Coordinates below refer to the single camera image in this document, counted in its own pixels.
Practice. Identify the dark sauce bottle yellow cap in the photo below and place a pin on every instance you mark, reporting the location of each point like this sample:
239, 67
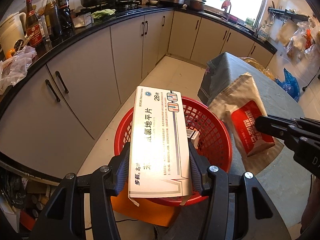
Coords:
53, 20
63, 10

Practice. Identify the white kitchen appliance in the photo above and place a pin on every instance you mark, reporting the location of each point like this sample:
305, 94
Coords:
10, 32

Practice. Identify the red label sauce bottle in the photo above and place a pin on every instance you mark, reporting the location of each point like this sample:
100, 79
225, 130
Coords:
33, 30

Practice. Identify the wall utensil rack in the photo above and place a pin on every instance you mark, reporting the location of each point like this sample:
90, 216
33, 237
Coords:
287, 12

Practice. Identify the green leafy vegetable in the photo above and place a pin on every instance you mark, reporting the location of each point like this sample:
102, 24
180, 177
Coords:
103, 13

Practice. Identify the long white medicine box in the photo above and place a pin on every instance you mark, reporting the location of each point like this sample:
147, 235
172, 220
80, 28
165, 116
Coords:
160, 142

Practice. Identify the yellow plastic bag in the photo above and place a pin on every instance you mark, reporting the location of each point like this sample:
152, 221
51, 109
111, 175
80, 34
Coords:
260, 67

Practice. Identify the red plastic basket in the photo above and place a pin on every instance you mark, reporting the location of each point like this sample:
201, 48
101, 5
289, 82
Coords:
215, 140

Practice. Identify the brown cooking pot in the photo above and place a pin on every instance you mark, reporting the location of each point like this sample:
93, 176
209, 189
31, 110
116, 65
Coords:
196, 3

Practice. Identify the brown paper bag red label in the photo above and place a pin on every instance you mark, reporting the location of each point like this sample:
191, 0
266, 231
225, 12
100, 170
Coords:
240, 100

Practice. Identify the small white box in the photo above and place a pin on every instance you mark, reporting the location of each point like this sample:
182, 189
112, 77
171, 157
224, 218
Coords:
192, 136

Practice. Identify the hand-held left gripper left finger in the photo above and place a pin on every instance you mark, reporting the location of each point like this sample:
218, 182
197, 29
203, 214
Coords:
122, 167

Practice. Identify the pink cloth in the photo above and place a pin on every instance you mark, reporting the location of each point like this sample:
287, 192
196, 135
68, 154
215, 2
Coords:
226, 5

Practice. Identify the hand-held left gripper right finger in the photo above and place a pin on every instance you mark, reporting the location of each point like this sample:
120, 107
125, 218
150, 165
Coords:
197, 172

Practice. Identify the beige kitchen cabinets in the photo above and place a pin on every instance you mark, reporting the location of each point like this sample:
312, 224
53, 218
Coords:
87, 80

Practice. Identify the black kitchen countertop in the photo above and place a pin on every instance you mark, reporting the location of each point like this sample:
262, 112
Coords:
105, 21

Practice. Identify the black round kitchen timer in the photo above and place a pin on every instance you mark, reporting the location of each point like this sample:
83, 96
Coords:
19, 45

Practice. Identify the gas stove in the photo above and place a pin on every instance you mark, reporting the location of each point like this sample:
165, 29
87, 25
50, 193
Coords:
120, 6

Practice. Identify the orange fruit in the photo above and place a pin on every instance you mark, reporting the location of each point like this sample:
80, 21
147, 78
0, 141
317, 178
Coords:
10, 53

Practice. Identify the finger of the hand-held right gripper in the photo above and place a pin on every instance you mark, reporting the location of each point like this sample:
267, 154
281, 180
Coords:
272, 127
305, 122

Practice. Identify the orange stool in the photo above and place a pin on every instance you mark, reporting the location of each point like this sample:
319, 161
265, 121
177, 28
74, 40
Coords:
140, 212

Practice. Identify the crumpled white plastic bag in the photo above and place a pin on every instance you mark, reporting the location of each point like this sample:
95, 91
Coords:
15, 67

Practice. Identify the hanging plastic bags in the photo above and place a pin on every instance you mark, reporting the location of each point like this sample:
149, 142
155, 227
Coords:
302, 40

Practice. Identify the blue plastic bag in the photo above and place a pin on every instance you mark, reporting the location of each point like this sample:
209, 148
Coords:
291, 87

